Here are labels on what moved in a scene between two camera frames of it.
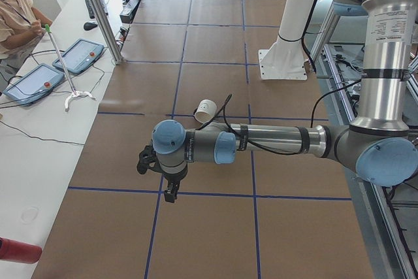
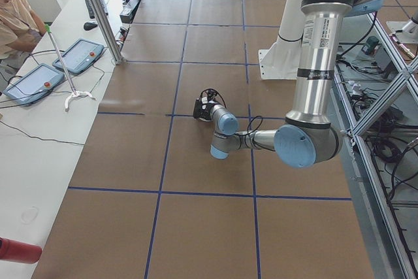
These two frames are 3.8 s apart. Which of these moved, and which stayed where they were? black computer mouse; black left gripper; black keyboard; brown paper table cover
Moved: black left gripper
Stayed: black keyboard; brown paper table cover; black computer mouse
